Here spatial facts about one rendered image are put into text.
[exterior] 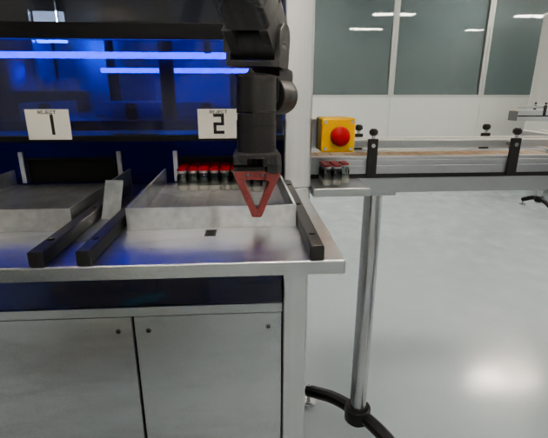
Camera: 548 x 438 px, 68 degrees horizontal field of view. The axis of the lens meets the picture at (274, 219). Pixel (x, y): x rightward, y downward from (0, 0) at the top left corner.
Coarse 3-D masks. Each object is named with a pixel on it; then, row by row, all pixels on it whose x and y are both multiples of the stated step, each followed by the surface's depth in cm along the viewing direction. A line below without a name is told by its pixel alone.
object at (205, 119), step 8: (200, 112) 83; (208, 112) 84; (216, 112) 84; (224, 112) 84; (232, 112) 84; (200, 120) 84; (208, 120) 84; (216, 120) 84; (224, 120) 84; (232, 120) 84; (200, 128) 84; (208, 128) 84; (224, 128) 85; (232, 128) 85; (200, 136) 85; (208, 136) 85; (216, 136) 85; (224, 136) 85; (232, 136) 85
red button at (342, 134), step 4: (336, 128) 84; (340, 128) 83; (344, 128) 83; (332, 132) 84; (336, 132) 83; (340, 132) 83; (344, 132) 83; (348, 132) 84; (332, 136) 84; (336, 136) 83; (340, 136) 83; (344, 136) 83; (348, 136) 84; (332, 140) 84; (336, 140) 84; (340, 140) 84; (344, 140) 84; (348, 140) 84; (336, 144) 84; (340, 144) 84; (344, 144) 84
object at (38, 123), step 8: (24, 112) 81; (32, 112) 81; (40, 112) 82; (48, 112) 82; (56, 112) 82; (64, 112) 82; (32, 120) 82; (40, 120) 82; (48, 120) 82; (56, 120) 82; (64, 120) 82; (32, 128) 82; (40, 128) 82; (48, 128) 82; (56, 128) 83; (64, 128) 83; (32, 136) 83; (40, 136) 83; (48, 136) 83; (56, 136) 83; (64, 136) 83
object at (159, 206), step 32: (160, 192) 86; (192, 192) 86; (224, 192) 86; (256, 192) 86; (288, 192) 71; (128, 224) 62; (160, 224) 63; (192, 224) 63; (224, 224) 64; (256, 224) 64; (288, 224) 64
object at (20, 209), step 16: (0, 176) 87; (16, 176) 93; (128, 176) 92; (0, 192) 86; (16, 192) 86; (32, 192) 86; (48, 192) 86; (64, 192) 86; (80, 192) 86; (96, 192) 72; (0, 208) 74; (16, 208) 74; (32, 208) 74; (48, 208) 74; (64, 208) 62; (80, 208) 65; (0, 224) 62; (16, 224) 62; (32, 224) 62; (48, 224) 62; (64, 224) 62
